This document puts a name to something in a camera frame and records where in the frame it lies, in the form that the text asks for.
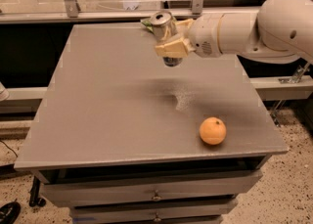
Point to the black object floor corner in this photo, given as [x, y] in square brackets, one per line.
[10, 212]

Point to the silver blue redbull can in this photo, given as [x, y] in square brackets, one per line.
[164, 28]

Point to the grey drawer cabinet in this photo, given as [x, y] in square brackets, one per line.
[116, 123]

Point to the black caster wheel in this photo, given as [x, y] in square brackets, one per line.
[34, 199]

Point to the orange fruit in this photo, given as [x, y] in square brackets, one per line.
[213, 131]

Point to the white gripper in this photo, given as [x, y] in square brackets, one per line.
[203, 35]

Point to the upper drawer metal knob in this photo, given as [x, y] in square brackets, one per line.
[156, 197]

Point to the green chip bag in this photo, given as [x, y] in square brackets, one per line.
[147, 24]

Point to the drawer metal knob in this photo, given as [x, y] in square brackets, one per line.
[156, 197]
[157, 218]

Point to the lower drawer metal knob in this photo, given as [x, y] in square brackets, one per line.
[157, 218]

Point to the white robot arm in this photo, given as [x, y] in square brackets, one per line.
[280, 32]

